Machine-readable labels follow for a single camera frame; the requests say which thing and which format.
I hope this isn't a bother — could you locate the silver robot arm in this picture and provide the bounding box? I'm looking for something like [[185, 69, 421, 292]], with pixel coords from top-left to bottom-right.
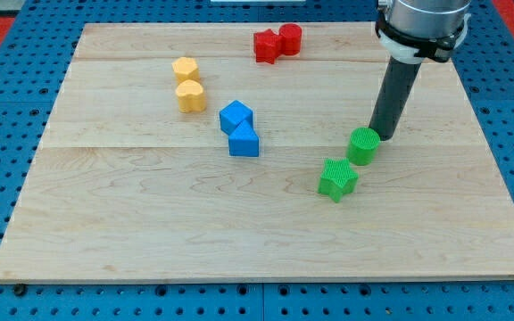
[[376, 0, 471, 65]]

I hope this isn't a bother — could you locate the wooden board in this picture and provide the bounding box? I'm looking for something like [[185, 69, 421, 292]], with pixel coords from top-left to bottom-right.
[[0, 22, 514, 284]]

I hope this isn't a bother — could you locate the green star block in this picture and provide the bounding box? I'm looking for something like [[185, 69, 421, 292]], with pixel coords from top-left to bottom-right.
[[318, 159, 359, 203]]

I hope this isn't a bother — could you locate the red star block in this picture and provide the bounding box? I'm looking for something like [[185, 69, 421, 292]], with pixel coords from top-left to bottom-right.
[[253, 29, 282, 64]]

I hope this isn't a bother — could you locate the blue triangle block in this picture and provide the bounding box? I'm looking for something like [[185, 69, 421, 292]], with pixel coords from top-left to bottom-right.
[[228, 120, 260, 157]]

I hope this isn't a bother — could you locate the blue cube block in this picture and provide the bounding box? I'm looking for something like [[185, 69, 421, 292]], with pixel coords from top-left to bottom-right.
[[219, 100, 253, 135]]

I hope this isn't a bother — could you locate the yellow heart block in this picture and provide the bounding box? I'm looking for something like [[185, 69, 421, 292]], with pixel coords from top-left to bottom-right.
[[175, 79, 206, 113]]

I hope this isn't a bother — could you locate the green cylinder block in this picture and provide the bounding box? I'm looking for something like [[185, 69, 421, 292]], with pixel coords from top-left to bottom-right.
[[346, 127, 380, 166]]

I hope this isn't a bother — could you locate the yellow hexagon block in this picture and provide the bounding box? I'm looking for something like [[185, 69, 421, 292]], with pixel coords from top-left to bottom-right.
[[171, 57, 201, 84]]

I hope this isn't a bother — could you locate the red cylinder block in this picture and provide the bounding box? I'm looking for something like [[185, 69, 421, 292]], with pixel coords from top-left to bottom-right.
[[278, 23, 303, 56]]

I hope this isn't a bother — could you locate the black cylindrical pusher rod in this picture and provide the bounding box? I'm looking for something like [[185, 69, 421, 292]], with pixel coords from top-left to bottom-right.
[[369, 57, 421, 141]]

